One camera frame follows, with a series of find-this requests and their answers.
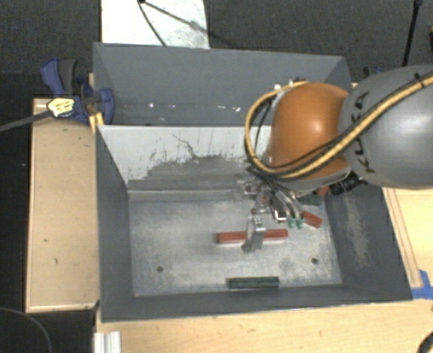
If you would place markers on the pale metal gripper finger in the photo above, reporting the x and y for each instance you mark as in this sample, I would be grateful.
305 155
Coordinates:
250 242
259 238

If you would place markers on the red-brown flat block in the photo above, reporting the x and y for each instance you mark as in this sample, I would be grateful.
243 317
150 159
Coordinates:
231 237
323 191
312 220

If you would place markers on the dark green flat block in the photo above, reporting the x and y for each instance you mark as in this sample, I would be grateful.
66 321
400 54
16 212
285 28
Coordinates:
253 282
311 200

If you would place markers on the grey metal bin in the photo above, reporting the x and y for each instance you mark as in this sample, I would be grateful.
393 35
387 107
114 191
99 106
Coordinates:
186 259

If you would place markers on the pale wood board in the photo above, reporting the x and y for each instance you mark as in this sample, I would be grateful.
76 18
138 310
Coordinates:
61 215

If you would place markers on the black cylinder on white bracket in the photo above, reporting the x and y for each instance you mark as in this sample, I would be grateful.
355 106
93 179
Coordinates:
343 187

